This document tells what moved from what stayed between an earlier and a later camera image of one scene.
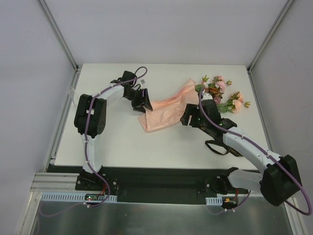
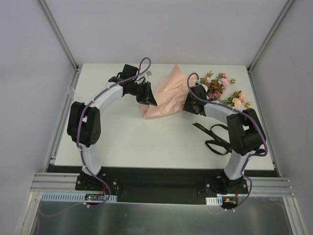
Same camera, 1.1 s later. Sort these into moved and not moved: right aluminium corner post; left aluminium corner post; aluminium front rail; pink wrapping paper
Moved: pink wrapping paper
Not moved: right aluminium corner post; aluminium front rail; left aluminium corner post
